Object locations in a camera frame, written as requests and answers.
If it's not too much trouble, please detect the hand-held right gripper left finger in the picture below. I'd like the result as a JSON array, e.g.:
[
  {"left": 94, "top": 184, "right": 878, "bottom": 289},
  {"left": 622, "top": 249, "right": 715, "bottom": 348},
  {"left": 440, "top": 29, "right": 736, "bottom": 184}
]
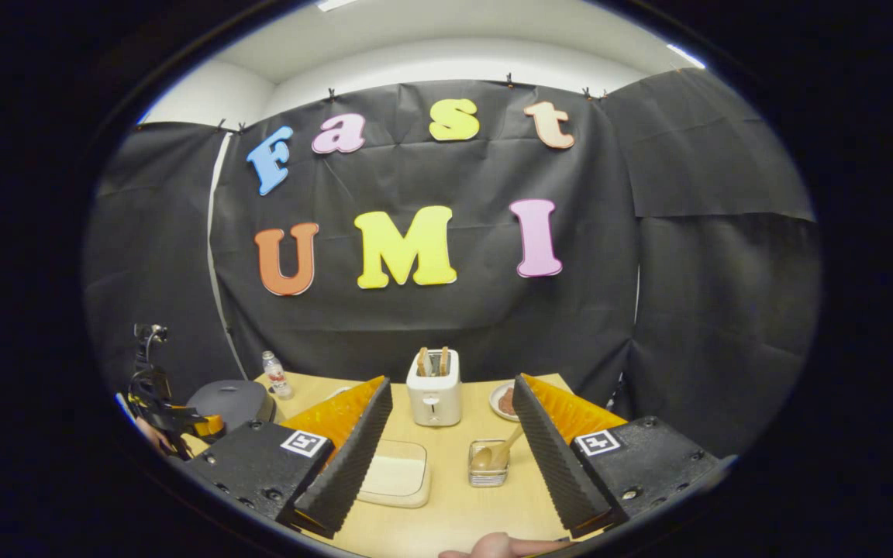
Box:
[{"left": 183, "top": 377, "right": 393, "bottom": 539}]

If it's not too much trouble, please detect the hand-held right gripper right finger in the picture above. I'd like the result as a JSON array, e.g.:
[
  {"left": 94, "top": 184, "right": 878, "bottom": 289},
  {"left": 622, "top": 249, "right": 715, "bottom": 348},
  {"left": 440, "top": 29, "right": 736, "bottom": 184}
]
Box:
[{"left": 512, "top": 374, "right": 726, "bottom": 539}]

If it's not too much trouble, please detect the wooden spoon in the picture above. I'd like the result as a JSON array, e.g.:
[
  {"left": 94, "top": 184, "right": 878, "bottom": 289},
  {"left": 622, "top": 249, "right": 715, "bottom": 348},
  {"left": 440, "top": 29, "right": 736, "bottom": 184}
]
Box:
[{"left": 471, "top": 425, "right": 525, "bottom": 472}]

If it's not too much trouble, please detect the metal wire chopstick holder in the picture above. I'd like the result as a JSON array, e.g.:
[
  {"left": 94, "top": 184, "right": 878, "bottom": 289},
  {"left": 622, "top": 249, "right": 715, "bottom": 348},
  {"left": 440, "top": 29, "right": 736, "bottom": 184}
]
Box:
[{"left": 468, "top": 439, "right": 511, "bottom": 487}]

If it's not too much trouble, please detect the white round plate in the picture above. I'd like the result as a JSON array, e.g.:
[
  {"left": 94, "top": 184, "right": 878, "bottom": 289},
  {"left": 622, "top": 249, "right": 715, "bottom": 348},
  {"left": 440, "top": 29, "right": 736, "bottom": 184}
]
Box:
[{"left": 489, "top": 380, "right": 521, "bottom": 422}]

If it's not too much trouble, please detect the small clear red-label bottle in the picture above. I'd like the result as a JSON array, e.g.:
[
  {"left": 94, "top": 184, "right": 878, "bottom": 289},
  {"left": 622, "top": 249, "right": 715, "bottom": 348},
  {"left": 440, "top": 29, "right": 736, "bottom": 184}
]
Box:
[{"left": 262, "top": 351, "right": 292, "bottom": 400}]

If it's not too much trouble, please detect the white toaster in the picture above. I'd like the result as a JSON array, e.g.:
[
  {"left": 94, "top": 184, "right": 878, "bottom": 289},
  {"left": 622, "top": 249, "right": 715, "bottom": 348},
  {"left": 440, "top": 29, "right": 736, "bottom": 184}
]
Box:
[{"left": 406, "top": 346, "right": 463, "bottom": 427}]

